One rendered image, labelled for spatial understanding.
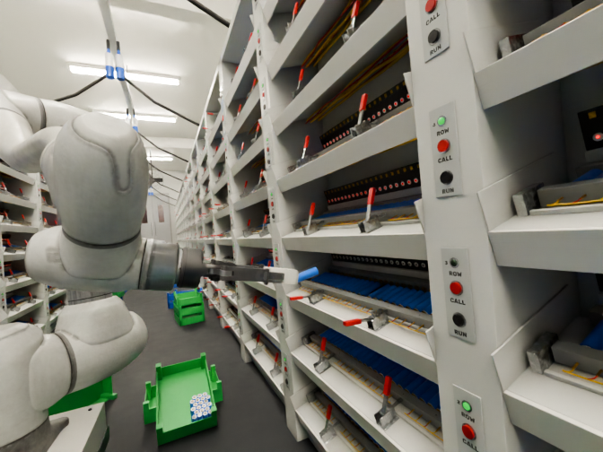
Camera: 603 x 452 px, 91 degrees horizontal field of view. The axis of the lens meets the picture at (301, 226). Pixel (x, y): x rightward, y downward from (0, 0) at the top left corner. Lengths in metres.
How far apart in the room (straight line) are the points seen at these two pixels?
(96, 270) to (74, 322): 0.43
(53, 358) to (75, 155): 0.57
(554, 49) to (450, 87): 0.11
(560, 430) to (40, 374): 0.90
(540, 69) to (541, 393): 0.35
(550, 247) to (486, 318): 0.11
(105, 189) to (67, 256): 0.14
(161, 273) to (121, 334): 0.44
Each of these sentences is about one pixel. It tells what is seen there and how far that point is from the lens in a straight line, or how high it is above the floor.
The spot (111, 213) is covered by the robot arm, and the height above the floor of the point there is 0.75.
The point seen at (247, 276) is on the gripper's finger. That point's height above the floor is 0.63.
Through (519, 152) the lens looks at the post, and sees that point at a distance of 0.50.
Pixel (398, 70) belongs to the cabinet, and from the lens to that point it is 0.86.
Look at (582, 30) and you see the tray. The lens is 0.41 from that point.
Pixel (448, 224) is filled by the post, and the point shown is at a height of 0.70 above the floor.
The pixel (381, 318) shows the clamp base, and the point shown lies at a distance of 0.64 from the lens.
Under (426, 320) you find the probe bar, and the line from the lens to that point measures 0.58.
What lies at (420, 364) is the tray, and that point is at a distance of 0.56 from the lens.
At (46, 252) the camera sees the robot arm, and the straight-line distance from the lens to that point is 0.56.
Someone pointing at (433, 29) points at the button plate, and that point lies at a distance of 0.51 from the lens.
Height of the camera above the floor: 0.71
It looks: 1 degrees up
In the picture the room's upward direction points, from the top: 5 degrees counter-clockwise
